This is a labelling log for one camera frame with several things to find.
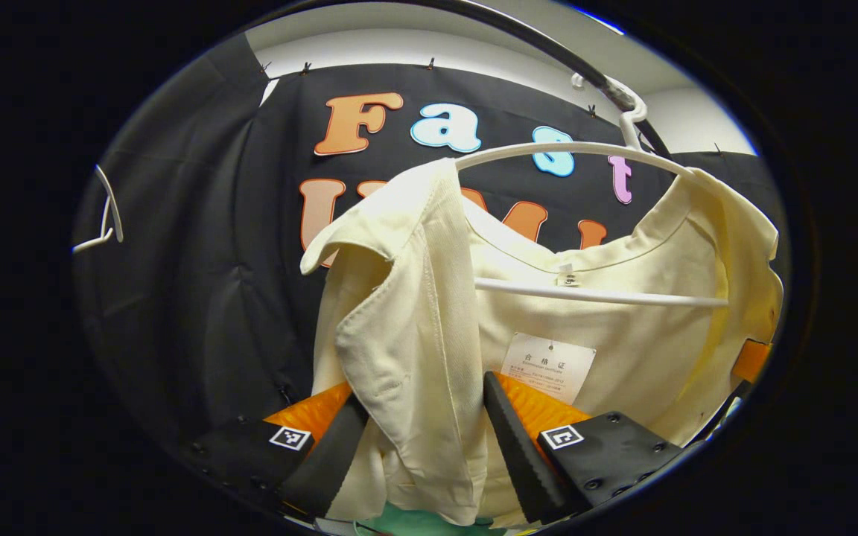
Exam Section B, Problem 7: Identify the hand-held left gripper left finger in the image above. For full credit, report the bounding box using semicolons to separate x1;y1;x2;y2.
179;381;370;523

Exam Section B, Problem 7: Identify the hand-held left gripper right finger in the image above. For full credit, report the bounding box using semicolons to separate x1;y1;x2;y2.
483;371;687;526

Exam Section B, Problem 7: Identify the cream button shirt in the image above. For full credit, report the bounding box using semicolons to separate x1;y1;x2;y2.
299;158;785;528

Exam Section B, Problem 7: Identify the white clothes hanger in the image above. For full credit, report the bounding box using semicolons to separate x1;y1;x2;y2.
71;164;124;255
453;72;731;308

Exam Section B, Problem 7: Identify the black clothes rack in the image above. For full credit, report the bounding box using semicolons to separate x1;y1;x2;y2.
369;0;674;159

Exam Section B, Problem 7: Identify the black backdrop cloth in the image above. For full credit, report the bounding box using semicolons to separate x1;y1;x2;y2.
71;33;786;462

